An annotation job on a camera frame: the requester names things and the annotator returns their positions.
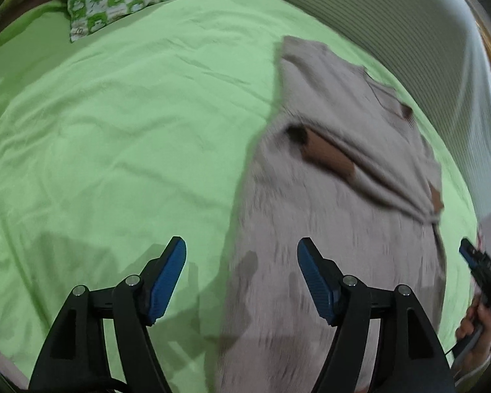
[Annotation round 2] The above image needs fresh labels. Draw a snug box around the person's right hand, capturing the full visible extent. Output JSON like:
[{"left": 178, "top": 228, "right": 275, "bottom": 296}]
[{"left": 454, "top": 296, "right": 491, "bottom": 367}]

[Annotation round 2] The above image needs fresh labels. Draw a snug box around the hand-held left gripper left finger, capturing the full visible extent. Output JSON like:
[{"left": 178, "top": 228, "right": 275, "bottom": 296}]
[{"left": 28, "top": 236, "right": 188, "bottom": 393}]

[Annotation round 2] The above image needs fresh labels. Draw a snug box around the beige knit sweater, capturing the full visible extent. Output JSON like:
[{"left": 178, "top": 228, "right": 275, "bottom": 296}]
[{"left": 213, "top": 36, "right": 447, "bottom": 393}]

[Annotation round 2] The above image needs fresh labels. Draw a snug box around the striped bolster pillow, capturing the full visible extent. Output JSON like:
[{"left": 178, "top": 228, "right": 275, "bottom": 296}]
[{"left": 231, "top": 0, "right": 491, "bottom": 219}]

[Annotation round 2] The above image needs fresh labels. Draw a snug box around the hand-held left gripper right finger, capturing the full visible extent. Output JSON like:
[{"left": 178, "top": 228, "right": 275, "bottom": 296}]
[{"left": 297, "top": 237, "right": 457, "bottom": 393}]

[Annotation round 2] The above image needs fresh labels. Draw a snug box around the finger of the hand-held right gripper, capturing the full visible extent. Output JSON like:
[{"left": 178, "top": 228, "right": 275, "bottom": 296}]
[{"left": 458, "top": 238, "right": 491, "bottom": 292}]

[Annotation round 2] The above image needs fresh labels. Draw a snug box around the green bed sheet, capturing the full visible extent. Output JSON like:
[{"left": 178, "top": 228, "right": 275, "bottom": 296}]
[{"left": 0, "top": 0, "right": 480, "bottom": 393}]

